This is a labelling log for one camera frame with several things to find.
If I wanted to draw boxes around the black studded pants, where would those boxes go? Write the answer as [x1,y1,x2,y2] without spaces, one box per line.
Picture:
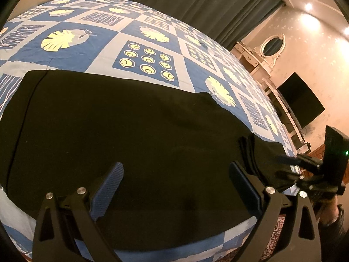
[1,70,289,251]

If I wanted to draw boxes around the person's hand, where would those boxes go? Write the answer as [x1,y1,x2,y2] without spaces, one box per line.
[316,195,345,227]

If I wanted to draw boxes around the black television screen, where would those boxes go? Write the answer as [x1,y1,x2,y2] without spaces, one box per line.
[277,72,325,128]

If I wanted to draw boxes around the white vanity dresser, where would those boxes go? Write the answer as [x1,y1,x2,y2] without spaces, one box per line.
[231,41,272,83]

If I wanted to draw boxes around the oval vanity mirror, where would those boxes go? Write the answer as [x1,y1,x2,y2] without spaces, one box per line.
[254,34,286,67]

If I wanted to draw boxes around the dark green curtain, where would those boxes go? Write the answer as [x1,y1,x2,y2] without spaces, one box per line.
[130,0,284,50]

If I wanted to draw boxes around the blue white patterned bedsheet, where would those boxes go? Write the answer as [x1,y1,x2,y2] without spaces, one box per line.
[1,0,292,261]

